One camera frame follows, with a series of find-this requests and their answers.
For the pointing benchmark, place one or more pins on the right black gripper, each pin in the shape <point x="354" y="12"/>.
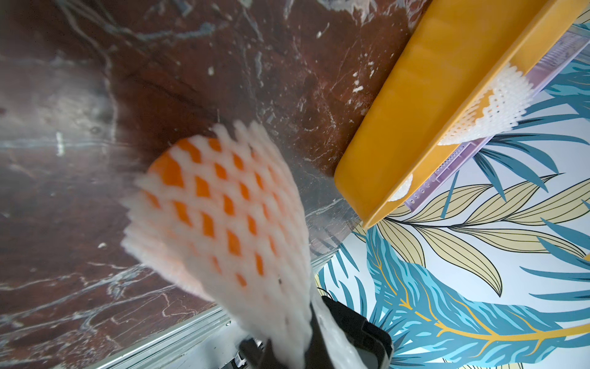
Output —
<point x="372" y="343"/>

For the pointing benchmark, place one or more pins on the netted orange front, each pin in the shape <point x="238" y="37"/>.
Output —
<point x="223" y="197"/>

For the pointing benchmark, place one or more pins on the yellow oval tray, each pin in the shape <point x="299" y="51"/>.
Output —
<point x="458" y="48"/>

